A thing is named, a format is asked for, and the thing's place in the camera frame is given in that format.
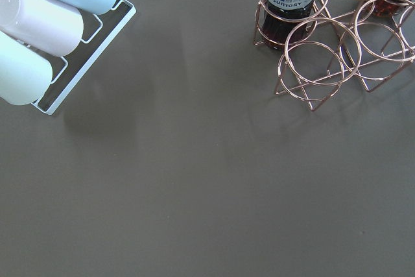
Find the tea bottle lower outer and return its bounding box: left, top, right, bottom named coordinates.
left=258, top=0, right=324, bottom=51

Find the pink cup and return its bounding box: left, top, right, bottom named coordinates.
left=1, top=0, right=84, bottom=56

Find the white cup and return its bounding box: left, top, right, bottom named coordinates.
left=1, top=32, right=53, bottom=105

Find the white wire cup rack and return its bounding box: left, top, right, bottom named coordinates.
left=19, top=0, right=136, bottom=115

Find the copper wire bottle rack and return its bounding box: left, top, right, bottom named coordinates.
left=254, top=0, right=414, bottom=111

